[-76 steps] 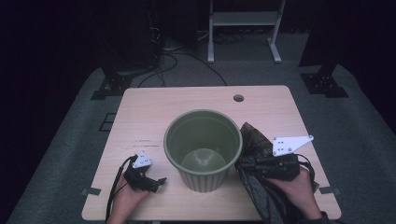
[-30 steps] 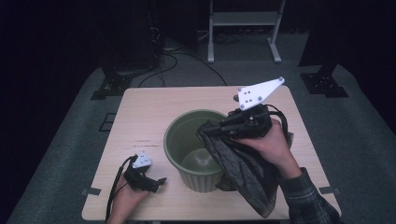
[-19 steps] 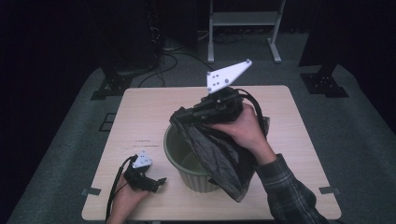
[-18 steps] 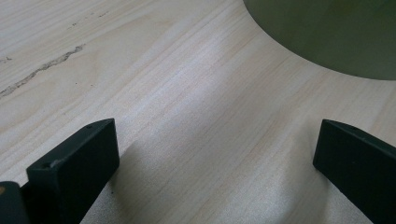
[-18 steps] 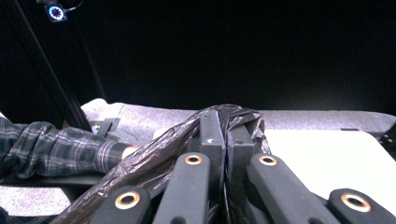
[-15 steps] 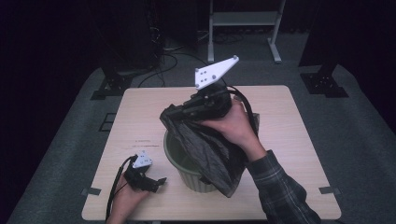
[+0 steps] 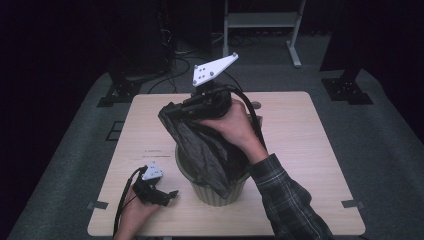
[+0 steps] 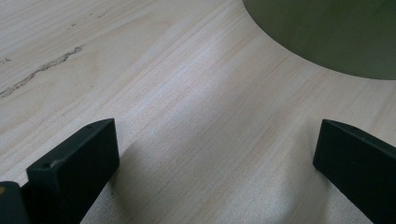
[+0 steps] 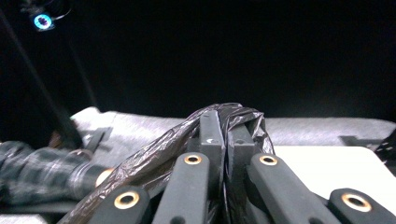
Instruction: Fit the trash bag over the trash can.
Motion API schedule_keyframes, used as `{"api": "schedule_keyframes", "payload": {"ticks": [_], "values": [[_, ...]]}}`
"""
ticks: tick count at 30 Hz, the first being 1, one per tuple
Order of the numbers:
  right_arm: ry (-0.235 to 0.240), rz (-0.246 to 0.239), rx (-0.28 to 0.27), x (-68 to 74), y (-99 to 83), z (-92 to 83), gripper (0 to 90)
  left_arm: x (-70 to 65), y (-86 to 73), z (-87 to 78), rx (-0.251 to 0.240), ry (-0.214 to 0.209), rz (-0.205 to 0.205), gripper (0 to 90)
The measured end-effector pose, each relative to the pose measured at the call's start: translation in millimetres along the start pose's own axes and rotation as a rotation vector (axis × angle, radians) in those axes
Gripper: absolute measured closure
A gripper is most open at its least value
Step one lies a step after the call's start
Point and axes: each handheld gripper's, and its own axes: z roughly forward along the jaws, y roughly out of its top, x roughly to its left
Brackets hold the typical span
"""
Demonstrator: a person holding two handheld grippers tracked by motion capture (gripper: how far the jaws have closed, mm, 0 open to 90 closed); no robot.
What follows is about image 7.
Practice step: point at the black plastic garbage bag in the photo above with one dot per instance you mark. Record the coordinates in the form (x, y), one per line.
(200, 150)

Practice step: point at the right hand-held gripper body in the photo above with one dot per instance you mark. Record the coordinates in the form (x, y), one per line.
(210, 100)

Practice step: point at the person's left hand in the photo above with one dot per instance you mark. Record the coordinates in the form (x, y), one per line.
(133, 216)

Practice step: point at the person's right hand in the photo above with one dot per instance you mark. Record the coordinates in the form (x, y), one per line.
(238, 128)

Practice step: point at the white metal stand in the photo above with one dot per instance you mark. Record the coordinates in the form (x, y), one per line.
(263, 19)

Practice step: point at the black floor stand base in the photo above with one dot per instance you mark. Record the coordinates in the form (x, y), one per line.
(346, 88)
(121, 91)

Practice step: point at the grey round table grommet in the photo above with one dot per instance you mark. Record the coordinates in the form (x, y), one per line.
(256, 105)

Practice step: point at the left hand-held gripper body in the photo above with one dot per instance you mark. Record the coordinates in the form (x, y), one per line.
(150, 190)

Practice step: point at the grey tape strip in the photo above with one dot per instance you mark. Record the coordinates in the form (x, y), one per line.
(98, 205)
(352, 203)

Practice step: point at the pale green ribbed trash bin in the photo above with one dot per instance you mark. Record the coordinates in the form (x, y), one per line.
(213, 198)

